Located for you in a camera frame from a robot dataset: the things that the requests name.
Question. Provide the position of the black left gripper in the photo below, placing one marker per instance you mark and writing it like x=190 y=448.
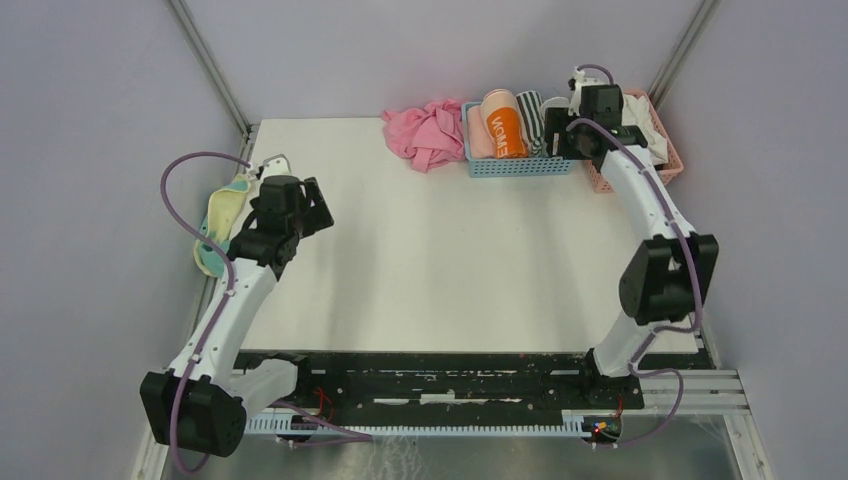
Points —
x=316 y=215

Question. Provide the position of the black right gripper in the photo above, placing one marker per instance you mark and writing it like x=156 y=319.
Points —
x=557 y=120

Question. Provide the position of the yellow grey patterned towel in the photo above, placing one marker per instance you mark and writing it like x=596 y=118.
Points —
x=554 y=102

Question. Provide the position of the pale yellow teal towel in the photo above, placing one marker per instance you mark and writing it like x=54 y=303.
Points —
x=223 y=207

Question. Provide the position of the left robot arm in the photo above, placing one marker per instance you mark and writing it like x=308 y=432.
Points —
x=198 y=403

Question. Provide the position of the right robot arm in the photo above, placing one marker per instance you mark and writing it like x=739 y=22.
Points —
x=664 y=286

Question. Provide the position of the white folded cloth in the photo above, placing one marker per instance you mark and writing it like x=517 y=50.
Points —
x=637 y=112

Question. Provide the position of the black white striped rolled towel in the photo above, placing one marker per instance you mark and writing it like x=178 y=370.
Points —
x=529 y=106

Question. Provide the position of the pink plastic basket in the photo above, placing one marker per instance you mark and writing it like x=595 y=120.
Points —
x=675 y=165

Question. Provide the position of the orange rolled towel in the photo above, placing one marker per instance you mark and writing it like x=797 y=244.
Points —
x=500 y=113

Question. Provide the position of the pale pink rolled towel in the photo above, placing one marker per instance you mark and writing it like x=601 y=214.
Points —
x=480 y=143

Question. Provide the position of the blue plastic basket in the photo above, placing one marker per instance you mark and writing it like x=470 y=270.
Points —
x=517 y=167

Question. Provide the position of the crumpled pink towel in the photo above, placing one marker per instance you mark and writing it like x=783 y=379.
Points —
x=429 y=137

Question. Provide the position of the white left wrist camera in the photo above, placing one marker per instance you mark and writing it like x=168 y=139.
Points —
x=272 y=166

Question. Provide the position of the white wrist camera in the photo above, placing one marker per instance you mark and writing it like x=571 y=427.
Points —
x=581 y=79
x=272 y=166

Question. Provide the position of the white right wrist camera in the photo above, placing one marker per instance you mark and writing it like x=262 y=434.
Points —
x=581 y=79

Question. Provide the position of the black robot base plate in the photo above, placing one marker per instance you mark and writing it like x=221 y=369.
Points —
x=392 y=389

